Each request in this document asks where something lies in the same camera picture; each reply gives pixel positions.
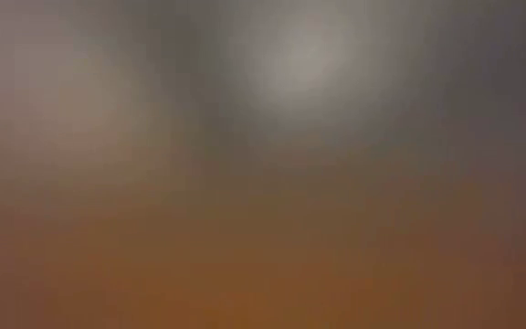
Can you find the orange plastic basket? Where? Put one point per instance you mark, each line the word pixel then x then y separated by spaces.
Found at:
pixel 263 297

